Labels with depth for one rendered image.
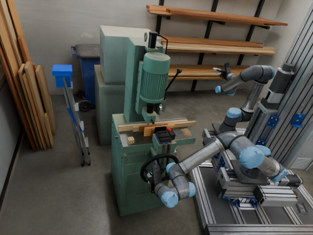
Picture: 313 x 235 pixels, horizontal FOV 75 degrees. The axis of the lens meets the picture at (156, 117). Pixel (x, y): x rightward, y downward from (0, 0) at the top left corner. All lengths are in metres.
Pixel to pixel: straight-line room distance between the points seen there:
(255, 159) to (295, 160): 0.86
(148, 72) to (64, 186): 1.60
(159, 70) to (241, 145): 0.65
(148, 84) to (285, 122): 1.02
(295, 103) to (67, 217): 2.09
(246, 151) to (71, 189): 1.82
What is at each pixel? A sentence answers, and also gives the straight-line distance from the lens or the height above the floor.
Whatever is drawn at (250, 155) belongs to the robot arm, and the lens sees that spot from 1.13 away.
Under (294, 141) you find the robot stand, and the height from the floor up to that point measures 1.02.
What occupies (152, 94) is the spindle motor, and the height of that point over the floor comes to 1.26.
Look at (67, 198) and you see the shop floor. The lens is 2.36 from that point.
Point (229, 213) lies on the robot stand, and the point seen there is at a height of 0.21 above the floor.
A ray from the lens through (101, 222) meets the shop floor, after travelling 2.18.
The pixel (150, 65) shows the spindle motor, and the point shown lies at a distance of 1.31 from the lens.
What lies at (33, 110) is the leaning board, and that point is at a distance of 2.54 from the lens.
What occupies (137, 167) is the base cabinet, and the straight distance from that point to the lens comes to 1.68.
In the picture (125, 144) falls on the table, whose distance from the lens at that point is 1.50.
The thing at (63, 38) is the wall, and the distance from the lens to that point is 3.66.
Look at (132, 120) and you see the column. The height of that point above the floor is 0.88.
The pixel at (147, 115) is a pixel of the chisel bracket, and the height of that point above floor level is 1.07.
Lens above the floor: 1.90
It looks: 33 degrees down
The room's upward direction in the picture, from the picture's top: 9 degrees clockwise
